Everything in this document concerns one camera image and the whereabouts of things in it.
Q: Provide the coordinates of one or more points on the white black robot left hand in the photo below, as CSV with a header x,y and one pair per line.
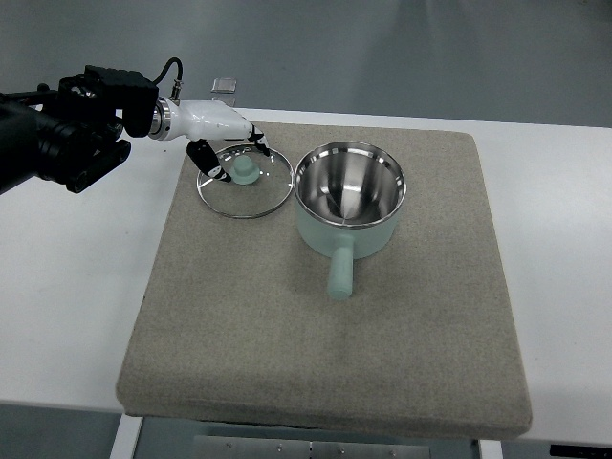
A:
x,y
201,121

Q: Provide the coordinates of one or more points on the glass lid with green knob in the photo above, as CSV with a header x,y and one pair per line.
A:
x,y
245,183

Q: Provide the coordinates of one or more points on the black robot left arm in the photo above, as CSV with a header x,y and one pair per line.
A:
x,y
73,135

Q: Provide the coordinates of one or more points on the small clear plastic block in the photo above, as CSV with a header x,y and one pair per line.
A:
x,y
224,89

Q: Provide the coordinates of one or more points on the mint green saucepan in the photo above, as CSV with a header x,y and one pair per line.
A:
x,y
349,198

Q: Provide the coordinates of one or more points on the beige felt mat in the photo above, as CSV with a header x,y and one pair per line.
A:
x,y
236,325

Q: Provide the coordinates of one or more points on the grey metal plate below table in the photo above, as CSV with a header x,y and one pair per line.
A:
x,y
236,447

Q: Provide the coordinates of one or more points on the black label strip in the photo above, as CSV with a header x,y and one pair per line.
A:
x,y
581,452

